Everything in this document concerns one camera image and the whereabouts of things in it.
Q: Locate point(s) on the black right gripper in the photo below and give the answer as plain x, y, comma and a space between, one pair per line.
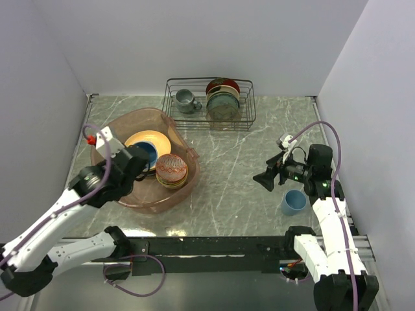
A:
275, 166

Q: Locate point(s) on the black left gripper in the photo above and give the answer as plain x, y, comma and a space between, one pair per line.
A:
115, 154

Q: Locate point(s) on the tan bottom plate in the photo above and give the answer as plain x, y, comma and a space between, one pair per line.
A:
150, 140

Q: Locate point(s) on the yellow blue sun bowl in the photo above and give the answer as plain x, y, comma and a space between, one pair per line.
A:
171, 185

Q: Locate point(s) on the red zigzag bottom bowl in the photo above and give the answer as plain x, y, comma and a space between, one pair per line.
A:
171, 168

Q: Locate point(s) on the red rimmed cream plate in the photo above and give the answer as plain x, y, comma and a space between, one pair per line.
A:
145, 174

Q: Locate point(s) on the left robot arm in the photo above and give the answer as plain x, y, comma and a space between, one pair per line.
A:
30, 261

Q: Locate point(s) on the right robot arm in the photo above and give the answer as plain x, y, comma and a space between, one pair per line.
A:
341, 281

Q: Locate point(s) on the pink transparent plastic bin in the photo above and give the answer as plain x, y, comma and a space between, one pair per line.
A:
149, 196

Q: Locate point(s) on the beige crackle plate in rack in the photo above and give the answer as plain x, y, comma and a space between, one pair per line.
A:
223, 113

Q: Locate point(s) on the grey ceramic mug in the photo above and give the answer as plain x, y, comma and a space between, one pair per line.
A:
185, 101

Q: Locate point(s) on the cream plate in rack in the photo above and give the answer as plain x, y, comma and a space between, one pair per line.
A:
223, 89

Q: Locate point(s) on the red floral plate in rack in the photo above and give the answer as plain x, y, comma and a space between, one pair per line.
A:
220, 81

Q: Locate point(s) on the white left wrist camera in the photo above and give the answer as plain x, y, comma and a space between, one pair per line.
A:
105, 142

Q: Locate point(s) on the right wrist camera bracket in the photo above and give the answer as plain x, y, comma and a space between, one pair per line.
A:
286, 143

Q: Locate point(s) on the metal wire dish rack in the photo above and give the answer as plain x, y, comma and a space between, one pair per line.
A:
198, 119

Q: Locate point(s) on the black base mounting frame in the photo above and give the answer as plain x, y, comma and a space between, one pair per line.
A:
192, 254

